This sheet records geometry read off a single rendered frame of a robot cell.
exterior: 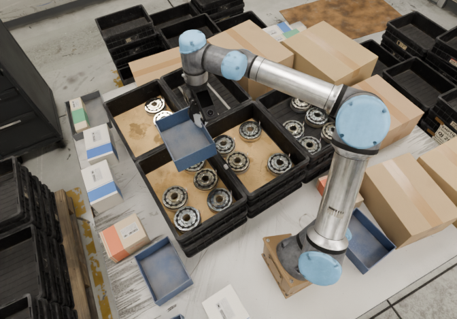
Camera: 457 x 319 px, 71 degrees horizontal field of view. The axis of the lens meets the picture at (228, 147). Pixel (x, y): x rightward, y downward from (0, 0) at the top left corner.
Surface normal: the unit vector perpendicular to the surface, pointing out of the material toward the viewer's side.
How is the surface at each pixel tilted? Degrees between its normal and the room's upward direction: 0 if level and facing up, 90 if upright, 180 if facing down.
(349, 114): 46
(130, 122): 0
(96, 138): 0
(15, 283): 0
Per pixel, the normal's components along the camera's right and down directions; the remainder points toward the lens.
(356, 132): -0.34, 0.14
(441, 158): -0.06, -0.57
